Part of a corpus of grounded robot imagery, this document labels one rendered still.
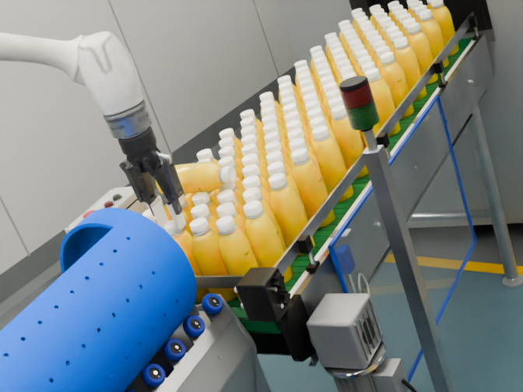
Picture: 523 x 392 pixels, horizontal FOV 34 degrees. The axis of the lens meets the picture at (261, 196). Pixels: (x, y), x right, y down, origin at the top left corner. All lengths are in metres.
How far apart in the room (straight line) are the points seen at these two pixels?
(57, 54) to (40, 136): 2.89
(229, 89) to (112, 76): 4.01
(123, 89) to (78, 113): 3.18
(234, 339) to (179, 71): 3.73
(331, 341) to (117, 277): 0.50
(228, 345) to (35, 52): 0.73
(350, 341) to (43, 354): 0.66
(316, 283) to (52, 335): 0.67
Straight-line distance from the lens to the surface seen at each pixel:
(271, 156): 2.02
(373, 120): 1.81
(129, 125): 1.75
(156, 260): 1.59
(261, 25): 5.97
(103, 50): 1.71
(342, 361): 1.82
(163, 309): 1.59
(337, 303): 1.82
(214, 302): 1.76
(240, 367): 1.79
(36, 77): 4.76
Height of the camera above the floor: 1.81
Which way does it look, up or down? 23 degrees down
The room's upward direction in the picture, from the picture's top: 20 degrees counter-clockwise
